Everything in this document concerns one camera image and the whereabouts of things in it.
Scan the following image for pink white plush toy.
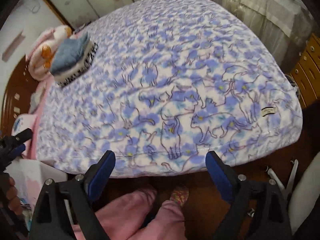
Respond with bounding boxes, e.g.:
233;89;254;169
25;25;72;81

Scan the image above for blue denim garment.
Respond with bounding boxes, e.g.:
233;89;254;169
50;33;90;75

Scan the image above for black white printed folded garment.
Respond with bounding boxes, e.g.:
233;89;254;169
54;42;98;87

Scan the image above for brown wooden headboard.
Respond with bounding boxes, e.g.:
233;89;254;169
1;56;39;137

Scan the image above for person's left hand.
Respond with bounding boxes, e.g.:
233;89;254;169
6;177;23;216

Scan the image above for pink bed sheet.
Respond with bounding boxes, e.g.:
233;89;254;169
11;76;54;159

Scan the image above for purple cat print blanket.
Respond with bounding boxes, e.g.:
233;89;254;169
31;0;303;178

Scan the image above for pink trousers legs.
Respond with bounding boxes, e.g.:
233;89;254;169
72;188;187;240

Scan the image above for beige curtain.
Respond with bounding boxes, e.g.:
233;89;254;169
212;0;318;73

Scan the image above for patterned slipper foot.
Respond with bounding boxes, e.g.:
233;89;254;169
169;187;189;207

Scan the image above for white fluffy folded garment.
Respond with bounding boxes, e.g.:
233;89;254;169
54;41;94;86

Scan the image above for wooden drawer cabinet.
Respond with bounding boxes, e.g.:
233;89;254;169
290;33;320;108

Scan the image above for white floral wardrobe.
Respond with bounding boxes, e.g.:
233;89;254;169
1;0;138;88

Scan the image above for white chair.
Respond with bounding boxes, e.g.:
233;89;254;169
267;154;319;237

